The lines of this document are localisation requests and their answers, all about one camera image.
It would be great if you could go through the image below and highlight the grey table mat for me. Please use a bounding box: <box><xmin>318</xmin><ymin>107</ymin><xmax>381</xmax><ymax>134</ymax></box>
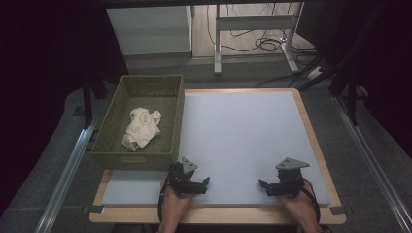
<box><xmin>100</xmin><ymin>90</ymin><xmax>331</xmax><ymax>208</ymax></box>

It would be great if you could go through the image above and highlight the white power strip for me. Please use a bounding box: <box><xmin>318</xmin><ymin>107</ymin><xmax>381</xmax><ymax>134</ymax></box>
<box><xmin>305</xmin><ymin>65</ymin><xmax>326</xmax><ymax>82</ymax></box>

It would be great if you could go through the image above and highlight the white metal desk frame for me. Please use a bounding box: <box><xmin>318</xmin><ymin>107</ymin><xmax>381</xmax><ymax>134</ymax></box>
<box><xmin>213</xmin><ymin>2</ymin><xmax>306</xmax><ymax>77</ymax></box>

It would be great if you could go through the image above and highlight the green woven basket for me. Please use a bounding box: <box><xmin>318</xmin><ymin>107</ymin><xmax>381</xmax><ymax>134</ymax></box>
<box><xmin>90</xmin><ymin>74</ymin><xmax>186</xmax><ymax>172</ymax></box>

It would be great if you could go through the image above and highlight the person's left hand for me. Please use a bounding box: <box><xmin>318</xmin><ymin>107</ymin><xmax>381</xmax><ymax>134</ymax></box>
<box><xmin>158</xmin><ymin>185</ymin><xmax>194</xmax><ymax>224</ymax></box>

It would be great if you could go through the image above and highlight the dark curtain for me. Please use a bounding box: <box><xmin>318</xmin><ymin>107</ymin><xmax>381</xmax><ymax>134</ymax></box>
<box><xmin>0</xmin><ymin>0</ymin><xmax>129</xmax><ymax>216</ymax></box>
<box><xmin>295</xmin><ymin>0</ymin><xmax>412</xmax><ymax>159</ymax></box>

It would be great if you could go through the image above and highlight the aluminium floor rail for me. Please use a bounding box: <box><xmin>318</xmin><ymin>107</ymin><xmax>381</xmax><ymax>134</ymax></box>
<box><xmin>331</xmin><ymin>95</ymin><xmax>412</xmax><ymax>233</ymax></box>
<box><xmin>33</xmin><ymin>118</ymin><xmax>99</xmax><ymax>233</ymax></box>

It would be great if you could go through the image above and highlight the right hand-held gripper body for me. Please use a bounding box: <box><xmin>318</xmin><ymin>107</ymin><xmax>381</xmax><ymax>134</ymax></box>
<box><xmin>268</xmin><ymin>157</ymin><xmax>311</xmax><ymax>198</ymax></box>

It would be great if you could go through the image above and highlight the black stand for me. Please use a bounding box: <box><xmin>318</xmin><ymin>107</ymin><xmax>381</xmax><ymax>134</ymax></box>
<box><xmin>296</xmin><ymin>57</ymin><xmax>361</xmax><ymax>127</ymax></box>
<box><xmin>82</xmin><ymin>73</ymin><xmax>109</xmax><ymax>129</ymax></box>

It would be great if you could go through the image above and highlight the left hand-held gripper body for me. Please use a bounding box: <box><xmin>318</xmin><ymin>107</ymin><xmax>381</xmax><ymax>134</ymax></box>
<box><xmin>166</xmin><ymin>156</ymin><xmax>204</xmax><ymax>196</ymax></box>

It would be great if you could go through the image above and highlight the white cabinet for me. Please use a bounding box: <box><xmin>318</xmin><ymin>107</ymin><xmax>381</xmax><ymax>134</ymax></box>
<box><xmin>106</xmin><ymin>5</ymin><xmax>193</xmax><ymax>57</ymax></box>

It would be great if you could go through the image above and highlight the person's right hand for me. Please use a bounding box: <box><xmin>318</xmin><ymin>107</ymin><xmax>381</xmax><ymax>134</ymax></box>
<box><xmin>280</xmin><ymin>181</ymin><xmax>322</xmax><ymax>227</ymax></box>

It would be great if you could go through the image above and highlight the cream egg-print cloth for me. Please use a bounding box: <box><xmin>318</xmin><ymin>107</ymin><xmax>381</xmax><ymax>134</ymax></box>
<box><xmin>121</xmin><ymin>107</ymin><xmax>162</xmax><ymax>152</ymax></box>

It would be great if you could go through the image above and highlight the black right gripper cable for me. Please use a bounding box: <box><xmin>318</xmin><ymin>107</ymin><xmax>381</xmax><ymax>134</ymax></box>
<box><xmin>303</xmin><ymin>179</ymin><xmax>323</xmax><ymax>225</ymax></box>

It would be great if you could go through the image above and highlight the tangle of black floor cables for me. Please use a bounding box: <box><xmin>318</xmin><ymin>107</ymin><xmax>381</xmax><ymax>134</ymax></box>
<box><xmin>206</xmin><ymin>3</ymin><xmax>318</xmax><ymax>66</ymax></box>

